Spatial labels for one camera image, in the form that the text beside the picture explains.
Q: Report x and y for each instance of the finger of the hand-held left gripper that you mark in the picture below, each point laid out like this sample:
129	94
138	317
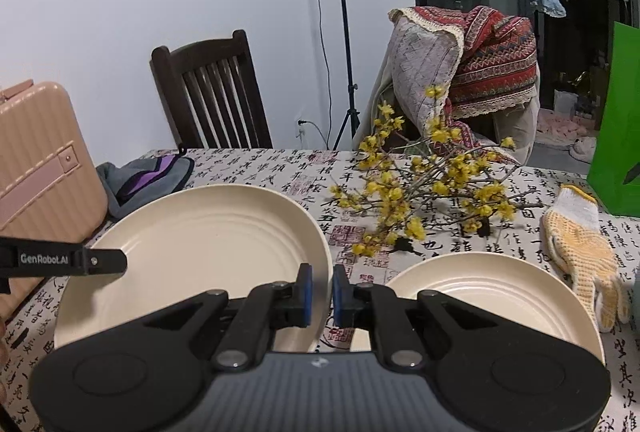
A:
105	261

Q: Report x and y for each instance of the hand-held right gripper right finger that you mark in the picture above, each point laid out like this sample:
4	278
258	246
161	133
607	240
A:
340	297

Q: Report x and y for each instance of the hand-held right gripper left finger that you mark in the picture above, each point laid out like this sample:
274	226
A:
306	297

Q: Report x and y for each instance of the cream plate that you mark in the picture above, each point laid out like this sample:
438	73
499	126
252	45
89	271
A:
200	237
475	282

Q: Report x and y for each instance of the grey purple pouch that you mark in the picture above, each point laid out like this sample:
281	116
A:
145	182

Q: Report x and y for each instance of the pink ribbed suitcase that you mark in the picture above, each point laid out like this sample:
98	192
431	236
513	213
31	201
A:
45	152

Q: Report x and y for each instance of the yellow flower branches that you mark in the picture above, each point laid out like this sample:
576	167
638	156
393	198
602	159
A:
390	197

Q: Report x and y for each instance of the dark wooden chair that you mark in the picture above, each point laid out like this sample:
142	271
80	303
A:
200	49

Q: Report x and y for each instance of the beige chair cover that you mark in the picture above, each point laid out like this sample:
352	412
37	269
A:
520	132

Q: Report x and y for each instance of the yellow dotted work glove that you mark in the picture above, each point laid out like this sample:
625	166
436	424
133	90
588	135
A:
580	242

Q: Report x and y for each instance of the red patterned blanket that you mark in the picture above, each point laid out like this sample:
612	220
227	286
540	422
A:
495	62

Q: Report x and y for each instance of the green paper bag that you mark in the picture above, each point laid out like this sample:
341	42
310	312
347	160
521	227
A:
620	137

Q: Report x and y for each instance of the white wall socket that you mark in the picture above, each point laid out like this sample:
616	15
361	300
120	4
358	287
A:
301	122

